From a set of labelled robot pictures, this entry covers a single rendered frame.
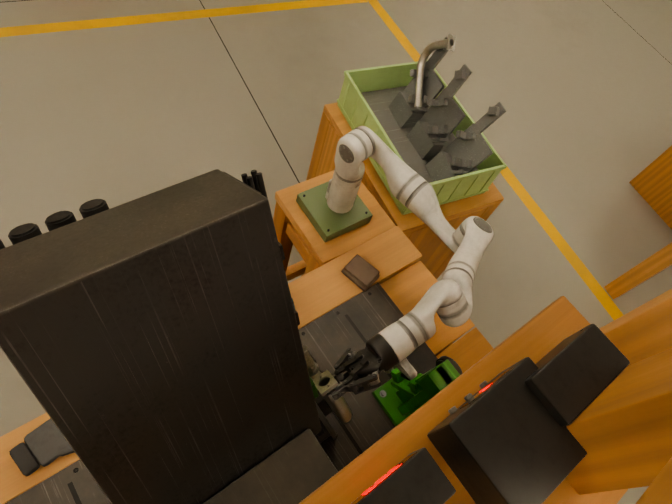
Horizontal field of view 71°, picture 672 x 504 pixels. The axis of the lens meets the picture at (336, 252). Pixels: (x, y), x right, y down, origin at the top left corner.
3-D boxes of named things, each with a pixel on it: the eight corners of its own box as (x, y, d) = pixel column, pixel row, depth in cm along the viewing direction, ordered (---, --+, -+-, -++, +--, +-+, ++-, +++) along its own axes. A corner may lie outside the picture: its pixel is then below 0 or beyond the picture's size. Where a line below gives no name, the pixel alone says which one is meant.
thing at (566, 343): (501, 391, 66) (529, 377, 60) (563, 338, 73) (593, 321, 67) (537, 436, 64) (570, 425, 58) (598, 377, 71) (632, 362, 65)
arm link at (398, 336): (412, 383, 99) (435, 365, 100) (391, 344, 94) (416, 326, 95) (390, 363, 107) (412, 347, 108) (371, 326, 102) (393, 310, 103)
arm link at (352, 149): (360, 153, 131) (348, 190, 146) (382, 138, 135) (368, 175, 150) (336, 133, 133) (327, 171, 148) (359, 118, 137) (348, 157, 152)
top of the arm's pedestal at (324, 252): (274, 198, 168) (275, 191, 165) (346, 171, 182) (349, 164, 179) (321, 268, 157) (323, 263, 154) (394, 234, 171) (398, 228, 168)
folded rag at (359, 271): (379, 277, 150) (382, 272, 147) (364, 293, 146) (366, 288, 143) (355, 257, 152) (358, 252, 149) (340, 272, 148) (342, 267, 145)
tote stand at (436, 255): (298, 211, 267) (323, 104, 201) (376, 190, 287) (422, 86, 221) (351, 315, 241) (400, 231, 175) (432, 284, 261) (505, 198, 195)
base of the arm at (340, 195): (321, 198, 162) (328, 167, 147) (342, 187, 166) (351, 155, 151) (338, 217, 159) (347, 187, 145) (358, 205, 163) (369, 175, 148)
